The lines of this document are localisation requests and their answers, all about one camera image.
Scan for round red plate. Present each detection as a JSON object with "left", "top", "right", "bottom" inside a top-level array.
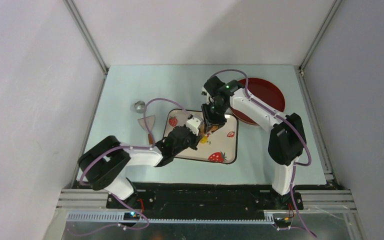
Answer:
[{"left": 230, "top": 77, "right": 286, "bottom": 126}]

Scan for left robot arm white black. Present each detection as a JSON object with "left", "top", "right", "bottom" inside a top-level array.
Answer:
[{"left": 77, "top": 125, "right": 203, "bottom": 208}]

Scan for metal scraper wooden handle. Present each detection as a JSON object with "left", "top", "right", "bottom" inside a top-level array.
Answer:
[{"left": 137, "top": 115, "right": 156, "bottom": 146}]

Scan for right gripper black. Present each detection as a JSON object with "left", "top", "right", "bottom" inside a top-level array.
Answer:
[{"left": 201, "top": 101, "right": 228, "bottom": 134}]

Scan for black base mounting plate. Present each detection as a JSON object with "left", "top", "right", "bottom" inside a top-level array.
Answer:
[{"left": 105, "top": 181, "right": 304, "bottom": 221}]

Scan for round metal cutter ring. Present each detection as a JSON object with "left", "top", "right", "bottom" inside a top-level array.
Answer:
[{"left": 133, "top": 100, "right": 147, "bottom": 114}]

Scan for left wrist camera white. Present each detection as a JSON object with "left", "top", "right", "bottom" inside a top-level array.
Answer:
[{"left": 185, "top": 114, "right": 203, "bottom": 136}]

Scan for strawberry pattern white tray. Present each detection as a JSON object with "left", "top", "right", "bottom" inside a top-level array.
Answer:
[{"left": 163, "top": 109, "right": 239, "bottom": 164}]

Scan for yellow dough piece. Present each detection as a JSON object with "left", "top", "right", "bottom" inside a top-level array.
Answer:
[{"left": 200, "top": 135, "right": 208, "bottom": 144}]

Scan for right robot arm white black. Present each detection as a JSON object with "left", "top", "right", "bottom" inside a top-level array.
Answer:
[{"left": 201, "top": 75, "right": 308, "bottom": 209}]

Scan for aluminium frame rail front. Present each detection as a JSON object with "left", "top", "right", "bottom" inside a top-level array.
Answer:
[{"left": 56, "top": 189, "right": 357, "bottom": 225}]

